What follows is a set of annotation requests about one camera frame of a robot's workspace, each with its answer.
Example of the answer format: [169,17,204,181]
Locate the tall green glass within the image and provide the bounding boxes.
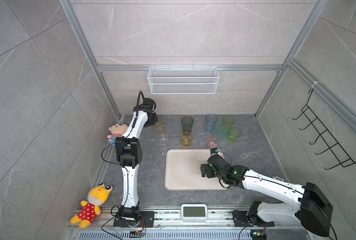
[222,116,235,129]

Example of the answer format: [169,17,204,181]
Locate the black wire hook rack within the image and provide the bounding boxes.
[292,89,356,170]

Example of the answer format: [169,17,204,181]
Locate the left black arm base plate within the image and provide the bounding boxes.
[113,211,155,228]

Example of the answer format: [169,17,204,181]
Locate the green yellow connector board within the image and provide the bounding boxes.
[250,230,267,240]

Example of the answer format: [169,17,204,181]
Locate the white digital timer display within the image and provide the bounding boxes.
[181,204,209,223]

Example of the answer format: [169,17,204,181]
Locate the pink glass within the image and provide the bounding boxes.
[207,134,221,149]

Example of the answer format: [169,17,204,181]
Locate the white wire mesh basket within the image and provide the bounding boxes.
[147,67,220,95]

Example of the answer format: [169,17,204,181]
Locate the yellow plush toy red dress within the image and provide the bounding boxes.
[70,183,113,229]

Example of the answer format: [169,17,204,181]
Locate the short green glass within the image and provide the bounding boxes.
[227,127,242,144]

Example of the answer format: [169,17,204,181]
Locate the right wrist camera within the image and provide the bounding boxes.
[210,148,219,156]

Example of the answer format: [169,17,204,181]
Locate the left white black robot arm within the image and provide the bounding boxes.
[115,92,157,224]

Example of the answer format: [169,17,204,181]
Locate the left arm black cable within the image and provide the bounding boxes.
[135,90,145,116]

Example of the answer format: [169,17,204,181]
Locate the small circuit board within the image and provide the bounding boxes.
[129,230,145,238]

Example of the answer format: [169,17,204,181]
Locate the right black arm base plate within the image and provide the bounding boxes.
[231,210,275,227]

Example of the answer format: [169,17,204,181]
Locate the tall amber yellow glass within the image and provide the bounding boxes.
[153,116,163,128]

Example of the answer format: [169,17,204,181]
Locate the blue glass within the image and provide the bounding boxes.
[204,114,218,134]

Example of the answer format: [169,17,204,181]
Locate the clear transparent glass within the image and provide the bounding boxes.
[156,125,169,145]

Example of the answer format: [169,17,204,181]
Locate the teal glass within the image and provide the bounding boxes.
[214,125,229,141]

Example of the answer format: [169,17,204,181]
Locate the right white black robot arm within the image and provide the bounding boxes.
[200,149,335,238]

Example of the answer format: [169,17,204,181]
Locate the short yellow glass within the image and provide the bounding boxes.
[180,132,193,148]

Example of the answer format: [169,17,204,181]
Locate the beige plastic tray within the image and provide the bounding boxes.
[164,149,225,191]

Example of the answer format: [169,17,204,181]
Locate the dark grey smoked glass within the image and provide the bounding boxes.
[181,116,194,133]

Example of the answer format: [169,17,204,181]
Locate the pink bear plush toy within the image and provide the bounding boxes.
[107,124,128,146]

